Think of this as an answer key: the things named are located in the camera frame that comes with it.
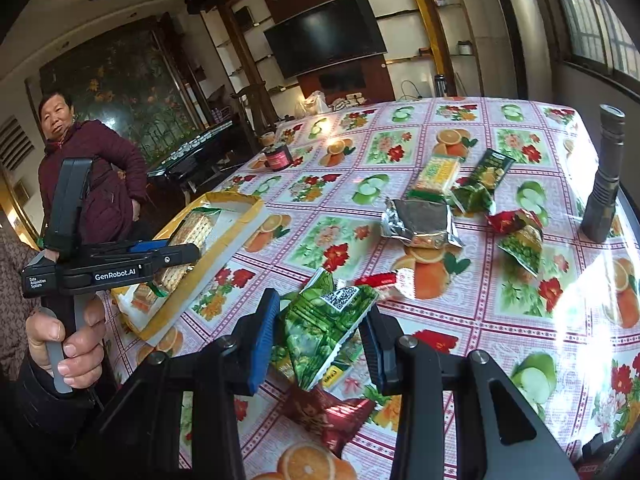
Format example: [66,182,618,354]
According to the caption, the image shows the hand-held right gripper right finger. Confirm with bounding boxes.
[357,305,581,480]

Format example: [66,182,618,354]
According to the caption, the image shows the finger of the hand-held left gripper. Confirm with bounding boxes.
[149,243,202,277]
[127,238,172,257]

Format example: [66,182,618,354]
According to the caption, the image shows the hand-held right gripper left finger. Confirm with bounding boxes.
[75,287,282,480]

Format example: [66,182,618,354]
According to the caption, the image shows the clear cracker packet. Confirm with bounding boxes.
[149,208,222,297]

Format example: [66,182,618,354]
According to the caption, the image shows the green packet with yellow label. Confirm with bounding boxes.
[320,330,365,390]

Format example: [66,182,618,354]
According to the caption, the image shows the white box with yellow tape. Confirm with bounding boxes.
[112,191,265,347]

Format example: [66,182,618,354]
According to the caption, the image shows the red and white snack packet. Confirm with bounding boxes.
[352,266,419,302]

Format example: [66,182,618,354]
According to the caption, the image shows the red foil snack packet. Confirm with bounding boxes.
[281,385,379,457]

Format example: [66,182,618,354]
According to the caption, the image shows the silver foil packet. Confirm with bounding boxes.
[381,197,466,251]

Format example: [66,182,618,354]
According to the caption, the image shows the person's left forearm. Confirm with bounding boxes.
[9,352,108,466]

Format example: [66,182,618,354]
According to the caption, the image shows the person's left hand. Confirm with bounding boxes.
[26,295,107,392]

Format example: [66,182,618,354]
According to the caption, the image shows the person's patterned brown clothing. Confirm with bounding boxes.
[0,227,43,378]

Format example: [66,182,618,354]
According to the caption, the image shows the black mahjong table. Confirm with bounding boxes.
[146,119,252,197]

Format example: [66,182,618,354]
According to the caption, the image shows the fruit and flower tablecloth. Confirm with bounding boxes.
[100,95,640,480]

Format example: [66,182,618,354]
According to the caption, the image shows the dark jar with pink label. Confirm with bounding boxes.
[263,143,293,171]

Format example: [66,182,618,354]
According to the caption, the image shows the dark wooden chair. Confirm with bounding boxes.
[230,81,279,134]

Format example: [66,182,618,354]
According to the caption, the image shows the green foil snack packet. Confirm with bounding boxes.
[446,176,497,217]

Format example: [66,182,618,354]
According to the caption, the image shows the red and green pea packet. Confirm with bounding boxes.
[487,208,546,277]

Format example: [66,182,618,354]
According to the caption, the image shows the yellow-green biscuit packet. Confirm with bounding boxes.
[407,155,464,204]

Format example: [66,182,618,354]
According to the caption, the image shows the white plastic bag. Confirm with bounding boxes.
[298,90,331,116]

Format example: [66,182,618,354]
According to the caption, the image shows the dark green snack packet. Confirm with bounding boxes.
[467,148,516,192]

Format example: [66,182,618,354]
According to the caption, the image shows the wooden television cabinet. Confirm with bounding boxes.
[297,54,397,104]

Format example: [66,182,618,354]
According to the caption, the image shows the black flat television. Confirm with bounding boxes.
[263,0,389,80]

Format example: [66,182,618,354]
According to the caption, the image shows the grey metal flashlight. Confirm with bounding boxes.
[580,103,627,244]

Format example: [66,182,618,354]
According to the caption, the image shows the window with metal bars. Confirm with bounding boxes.
[542,0,640,82]

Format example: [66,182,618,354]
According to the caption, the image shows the slatted wall vent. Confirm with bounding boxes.
[0,115,36,171]

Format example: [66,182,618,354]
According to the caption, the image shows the large floral wall painting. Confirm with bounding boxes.
[39,24,212,167]

